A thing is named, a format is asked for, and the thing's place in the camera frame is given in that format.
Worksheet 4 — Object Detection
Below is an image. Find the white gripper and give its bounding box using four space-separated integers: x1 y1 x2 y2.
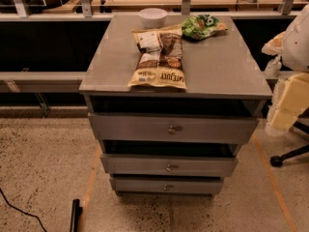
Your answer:
262 32 309 131

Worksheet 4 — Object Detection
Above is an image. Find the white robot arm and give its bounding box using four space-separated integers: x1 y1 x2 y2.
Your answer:
262 5 309 135

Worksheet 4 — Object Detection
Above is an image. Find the black bar on floor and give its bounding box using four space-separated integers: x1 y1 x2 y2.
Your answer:
70 199 82 232

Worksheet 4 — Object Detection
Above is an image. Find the black floor cable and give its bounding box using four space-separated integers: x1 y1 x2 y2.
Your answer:
0 188 48 232

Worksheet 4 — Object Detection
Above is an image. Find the grey drawer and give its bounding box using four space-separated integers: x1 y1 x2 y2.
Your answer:
110 177 223 195
101 154 238 177
89 114 257 144

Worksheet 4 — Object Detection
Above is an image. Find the white bowl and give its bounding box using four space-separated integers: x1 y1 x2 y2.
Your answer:
138 8 167 29

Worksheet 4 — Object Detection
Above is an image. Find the black office chair base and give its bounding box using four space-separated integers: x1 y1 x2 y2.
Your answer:
269 108 309 168

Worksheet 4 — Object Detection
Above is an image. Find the bottom grey drawer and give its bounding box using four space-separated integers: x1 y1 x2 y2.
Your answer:
110 177 223 195

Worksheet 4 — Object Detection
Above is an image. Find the green chip bag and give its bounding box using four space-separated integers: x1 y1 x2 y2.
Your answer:
182 14 228 41

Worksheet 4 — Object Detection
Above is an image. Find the brown chip bag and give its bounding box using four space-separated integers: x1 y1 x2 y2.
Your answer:
127 24 186 90

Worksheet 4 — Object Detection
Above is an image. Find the grey drawer cabinet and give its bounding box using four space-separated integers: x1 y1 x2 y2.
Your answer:
79 15 271 182

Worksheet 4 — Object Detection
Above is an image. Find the top grey drawer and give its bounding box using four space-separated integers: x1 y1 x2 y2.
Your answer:
89 114 257 144

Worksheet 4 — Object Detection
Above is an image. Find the middle grey drawer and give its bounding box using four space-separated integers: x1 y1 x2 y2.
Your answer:
101 154 238 177

